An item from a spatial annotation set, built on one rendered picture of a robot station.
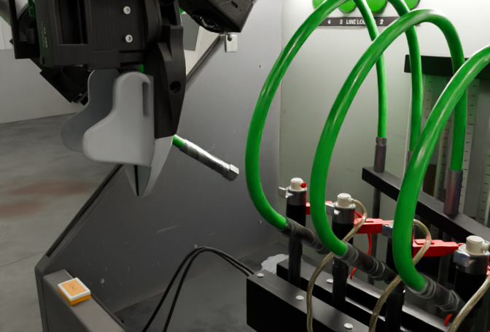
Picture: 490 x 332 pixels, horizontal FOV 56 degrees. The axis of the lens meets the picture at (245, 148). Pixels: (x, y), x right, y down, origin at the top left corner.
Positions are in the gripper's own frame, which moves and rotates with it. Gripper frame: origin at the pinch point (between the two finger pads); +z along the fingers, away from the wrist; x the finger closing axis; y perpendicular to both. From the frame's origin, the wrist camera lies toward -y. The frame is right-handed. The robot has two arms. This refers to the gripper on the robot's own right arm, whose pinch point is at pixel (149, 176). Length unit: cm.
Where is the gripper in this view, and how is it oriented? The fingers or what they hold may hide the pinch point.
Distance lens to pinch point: 34.7
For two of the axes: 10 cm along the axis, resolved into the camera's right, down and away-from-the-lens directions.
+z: 0.0, 9.7, 2.6
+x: 6.6, 1.9, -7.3
